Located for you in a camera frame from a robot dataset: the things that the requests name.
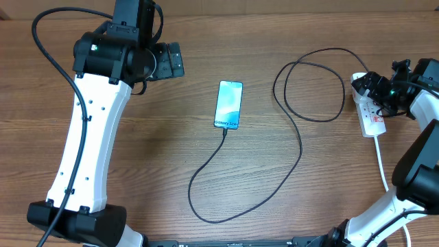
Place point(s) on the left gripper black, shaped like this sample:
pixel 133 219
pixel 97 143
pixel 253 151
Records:
pixel 165 69

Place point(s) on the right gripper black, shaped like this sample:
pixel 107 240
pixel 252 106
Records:
pixel 377 81

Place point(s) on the blue Samsung Galaxy smartphone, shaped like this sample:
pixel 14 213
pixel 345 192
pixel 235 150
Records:
pixel 228 106

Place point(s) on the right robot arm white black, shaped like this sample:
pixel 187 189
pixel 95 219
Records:
pixel 414 191

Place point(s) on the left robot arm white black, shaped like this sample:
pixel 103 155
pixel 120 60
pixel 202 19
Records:
pixel 123 51

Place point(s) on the white charger adapter plug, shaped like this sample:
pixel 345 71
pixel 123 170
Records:
pixel 361 98

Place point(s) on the white power strip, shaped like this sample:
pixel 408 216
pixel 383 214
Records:
pixel 372 125

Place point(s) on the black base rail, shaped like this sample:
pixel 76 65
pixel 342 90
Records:
pixel 294 242

